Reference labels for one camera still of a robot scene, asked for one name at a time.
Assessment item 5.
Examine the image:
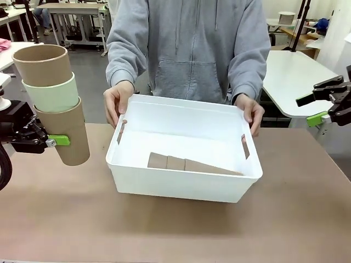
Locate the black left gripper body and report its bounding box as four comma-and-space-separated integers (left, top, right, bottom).
0, 100, 36, 144

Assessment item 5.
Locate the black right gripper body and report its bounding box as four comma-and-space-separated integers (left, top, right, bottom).
336, 81, 351, 127

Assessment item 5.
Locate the pale green paper cup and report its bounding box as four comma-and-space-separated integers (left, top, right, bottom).
21, 71, 80, 113

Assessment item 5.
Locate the white plastic basket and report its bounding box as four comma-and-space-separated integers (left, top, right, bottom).
105, 94, 264, 204

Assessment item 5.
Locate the person's right forearm grey sleeve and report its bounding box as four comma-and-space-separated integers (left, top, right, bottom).
105, 41, 148, 89

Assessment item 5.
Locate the person's left forearm grey sleeve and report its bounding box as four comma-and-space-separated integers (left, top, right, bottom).
228, 43, 271, 101

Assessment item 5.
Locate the stack of white plates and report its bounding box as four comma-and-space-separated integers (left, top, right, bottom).
278, 11, 296, 25

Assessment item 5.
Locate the person's left hand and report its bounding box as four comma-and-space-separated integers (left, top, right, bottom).
233, 93, 265, 137

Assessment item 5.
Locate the person's right hand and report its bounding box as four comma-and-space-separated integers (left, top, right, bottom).
103, 82, 135, 129

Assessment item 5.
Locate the white side table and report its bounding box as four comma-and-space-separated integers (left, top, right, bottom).
262, 50, 340, 129

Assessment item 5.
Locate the white table with pink cloth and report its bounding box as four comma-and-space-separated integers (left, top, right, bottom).
0, 41, 44, 72

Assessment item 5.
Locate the blue cap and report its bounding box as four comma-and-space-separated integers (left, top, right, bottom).
314, 18, 330, 31

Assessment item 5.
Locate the black tripod stand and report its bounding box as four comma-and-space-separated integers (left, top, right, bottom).
285, 0, 313, 53
23, 0, 41, 44

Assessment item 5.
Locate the white table with clutter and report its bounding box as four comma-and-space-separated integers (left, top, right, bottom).
265, 18, 324, 52

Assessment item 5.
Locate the white long desk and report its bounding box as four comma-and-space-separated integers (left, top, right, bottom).
0, 7, 35, 42

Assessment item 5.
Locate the seated person in jeans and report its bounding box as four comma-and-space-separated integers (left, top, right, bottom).
34, 7, 53, 36

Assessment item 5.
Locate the white height-adjustable desk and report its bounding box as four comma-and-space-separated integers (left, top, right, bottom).
37, 2, 111, 58

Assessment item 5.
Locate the grey zip hoodie torso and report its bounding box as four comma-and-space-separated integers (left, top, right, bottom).
105, 0, 271, 105

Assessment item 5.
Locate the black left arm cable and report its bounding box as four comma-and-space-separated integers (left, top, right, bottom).
0, 145, 13, 191

